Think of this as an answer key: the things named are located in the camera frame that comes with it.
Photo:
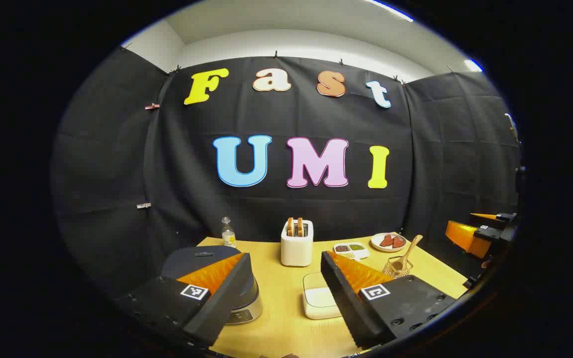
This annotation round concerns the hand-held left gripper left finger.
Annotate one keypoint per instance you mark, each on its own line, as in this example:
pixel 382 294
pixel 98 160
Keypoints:
pixel 222 303

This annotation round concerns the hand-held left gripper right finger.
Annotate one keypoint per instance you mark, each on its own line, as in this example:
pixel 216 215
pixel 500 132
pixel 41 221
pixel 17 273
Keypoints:
pixel 346 303

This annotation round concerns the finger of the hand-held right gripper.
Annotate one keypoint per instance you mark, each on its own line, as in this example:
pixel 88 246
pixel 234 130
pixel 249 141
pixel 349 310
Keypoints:
pixel 505 217
pixel 465 236

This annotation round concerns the dark grey rice cooker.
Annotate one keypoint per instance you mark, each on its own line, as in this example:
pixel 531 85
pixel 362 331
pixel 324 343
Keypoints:
pixel 192 259

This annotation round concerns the wooden spoon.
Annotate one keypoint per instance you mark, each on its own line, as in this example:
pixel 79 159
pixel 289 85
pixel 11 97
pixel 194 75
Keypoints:
pixel 408 252

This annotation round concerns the clear plastic container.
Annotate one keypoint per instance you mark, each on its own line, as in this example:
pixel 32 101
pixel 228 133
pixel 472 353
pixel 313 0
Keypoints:
pixel 314 279

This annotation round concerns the white divided bean dish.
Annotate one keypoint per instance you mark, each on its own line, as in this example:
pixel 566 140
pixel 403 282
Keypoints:
pixel 351 248

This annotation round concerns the small clear bottle yellow label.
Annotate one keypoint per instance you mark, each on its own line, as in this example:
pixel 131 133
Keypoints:
pixel 228 237

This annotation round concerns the red sausage slice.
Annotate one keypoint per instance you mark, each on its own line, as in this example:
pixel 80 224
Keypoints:
pixel 386 241
pixel 398 242

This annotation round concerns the white round plate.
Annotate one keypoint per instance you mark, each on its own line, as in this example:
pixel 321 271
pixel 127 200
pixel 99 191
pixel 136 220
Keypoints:
pixel 376 242

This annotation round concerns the white toaster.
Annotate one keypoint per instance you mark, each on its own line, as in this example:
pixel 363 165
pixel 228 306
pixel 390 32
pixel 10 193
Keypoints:
pixel 296 251

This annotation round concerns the toast bread slice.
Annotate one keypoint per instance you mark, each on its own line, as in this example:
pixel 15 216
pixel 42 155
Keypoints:
pixel 300 227
pixel 290 227

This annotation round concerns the black backdrop cloth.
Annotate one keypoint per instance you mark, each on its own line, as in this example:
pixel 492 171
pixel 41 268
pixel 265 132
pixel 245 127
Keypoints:
pixel 291 214

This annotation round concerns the silver cloth clip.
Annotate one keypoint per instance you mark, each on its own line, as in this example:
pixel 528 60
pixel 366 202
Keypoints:
pixel 143 205

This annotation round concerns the ceiling light strip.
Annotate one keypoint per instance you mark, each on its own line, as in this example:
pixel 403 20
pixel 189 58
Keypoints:
pixel 391 10
pixel 473 65

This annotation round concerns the pink cloth clip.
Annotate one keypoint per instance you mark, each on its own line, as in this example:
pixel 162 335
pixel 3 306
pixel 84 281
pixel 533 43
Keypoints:
pixel 152 106

